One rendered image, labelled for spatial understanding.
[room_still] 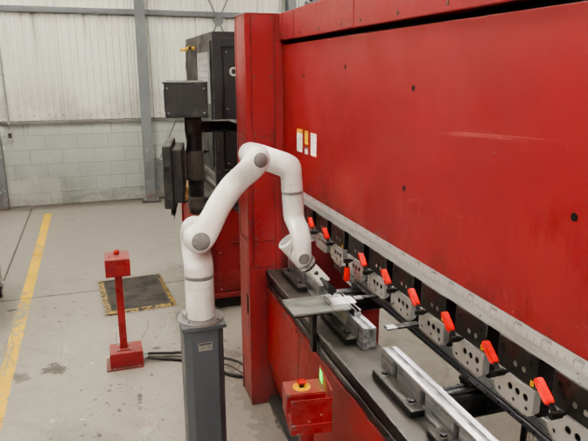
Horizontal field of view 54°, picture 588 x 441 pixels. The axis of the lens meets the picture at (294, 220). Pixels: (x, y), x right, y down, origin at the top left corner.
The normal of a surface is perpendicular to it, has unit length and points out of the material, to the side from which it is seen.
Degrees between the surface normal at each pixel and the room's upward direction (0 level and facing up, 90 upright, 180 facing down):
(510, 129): 90
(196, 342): 90
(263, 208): 90
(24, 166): 90
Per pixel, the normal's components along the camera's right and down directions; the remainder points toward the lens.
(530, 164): -0.95, 0.07
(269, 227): 0.31, 0.24
